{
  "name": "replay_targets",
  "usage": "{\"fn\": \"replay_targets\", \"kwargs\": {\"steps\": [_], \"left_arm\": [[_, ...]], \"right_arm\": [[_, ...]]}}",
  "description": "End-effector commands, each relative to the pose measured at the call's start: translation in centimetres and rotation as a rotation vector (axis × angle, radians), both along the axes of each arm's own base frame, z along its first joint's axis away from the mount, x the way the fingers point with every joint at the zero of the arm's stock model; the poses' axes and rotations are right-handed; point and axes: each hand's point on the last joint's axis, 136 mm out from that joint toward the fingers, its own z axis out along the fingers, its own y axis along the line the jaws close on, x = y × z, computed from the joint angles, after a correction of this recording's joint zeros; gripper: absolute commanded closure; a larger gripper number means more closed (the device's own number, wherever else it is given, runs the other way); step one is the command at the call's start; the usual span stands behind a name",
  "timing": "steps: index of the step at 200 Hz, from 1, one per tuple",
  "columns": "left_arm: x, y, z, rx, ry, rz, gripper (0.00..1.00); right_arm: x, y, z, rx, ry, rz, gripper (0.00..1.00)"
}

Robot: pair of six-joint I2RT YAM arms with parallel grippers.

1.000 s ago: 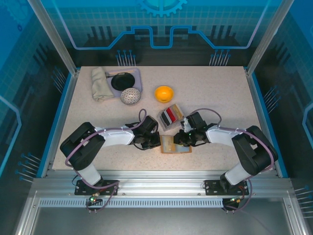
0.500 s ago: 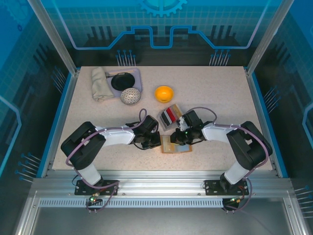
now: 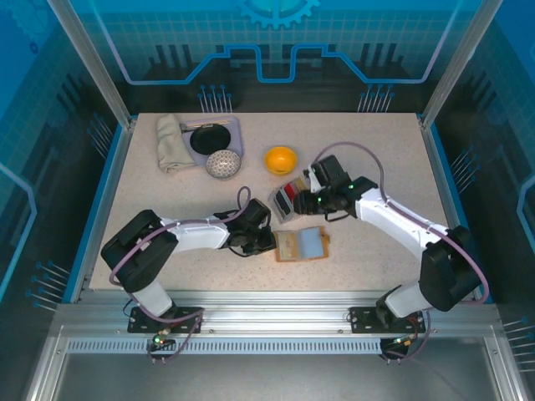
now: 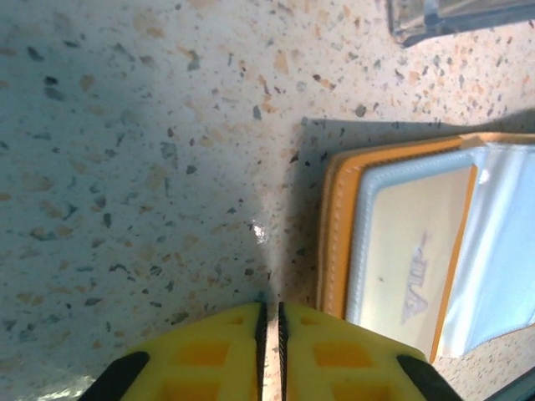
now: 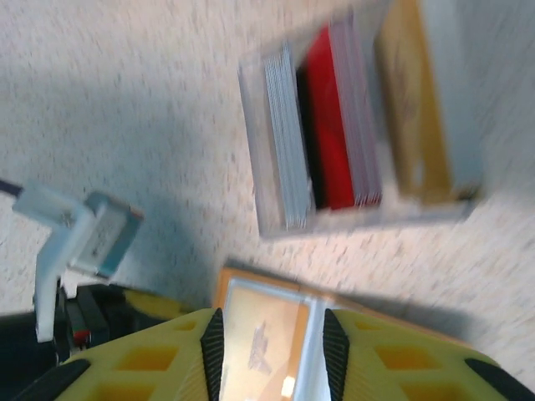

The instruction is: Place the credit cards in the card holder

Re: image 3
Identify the red credit card stack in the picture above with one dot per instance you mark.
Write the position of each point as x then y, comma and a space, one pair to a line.
289, 193

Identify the blue aluminium table side rail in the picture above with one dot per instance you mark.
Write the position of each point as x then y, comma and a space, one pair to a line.
123, 142
439, 167

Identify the beige folded cloth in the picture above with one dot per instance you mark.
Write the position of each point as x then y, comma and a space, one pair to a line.
171, 142

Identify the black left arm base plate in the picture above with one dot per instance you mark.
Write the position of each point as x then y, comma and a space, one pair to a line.
190, 319

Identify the aluminium frame post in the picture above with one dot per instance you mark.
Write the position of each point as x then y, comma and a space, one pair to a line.
94, 62
458, 62

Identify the orange leather card holder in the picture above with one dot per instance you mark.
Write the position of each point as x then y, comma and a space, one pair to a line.
309, 244

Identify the yellow plastic bowl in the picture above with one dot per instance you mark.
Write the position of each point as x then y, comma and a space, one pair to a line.
280, 159

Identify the lavender plastic tray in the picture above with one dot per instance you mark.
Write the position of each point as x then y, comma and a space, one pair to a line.
238, 125

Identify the wooden chopstick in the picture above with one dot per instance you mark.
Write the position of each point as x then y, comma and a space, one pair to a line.
209, 122

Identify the aluminium front rail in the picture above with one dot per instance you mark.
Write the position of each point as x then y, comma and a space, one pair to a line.
271, 313

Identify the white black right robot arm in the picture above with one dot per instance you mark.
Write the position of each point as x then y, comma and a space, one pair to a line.
401, 225

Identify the white book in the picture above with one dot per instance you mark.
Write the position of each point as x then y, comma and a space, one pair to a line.
282, 203

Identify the black round pan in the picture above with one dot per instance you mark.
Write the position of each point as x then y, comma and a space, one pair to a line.
211, 138

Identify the clear acrylic card box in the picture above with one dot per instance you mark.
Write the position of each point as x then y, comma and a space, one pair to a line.
278, 209

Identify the gold credit card stack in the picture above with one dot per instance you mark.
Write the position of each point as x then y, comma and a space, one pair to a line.
299, 184

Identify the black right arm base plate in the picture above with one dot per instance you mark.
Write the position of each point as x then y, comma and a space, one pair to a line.
361, 319

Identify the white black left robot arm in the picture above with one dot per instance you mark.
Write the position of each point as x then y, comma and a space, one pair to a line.
196, 236

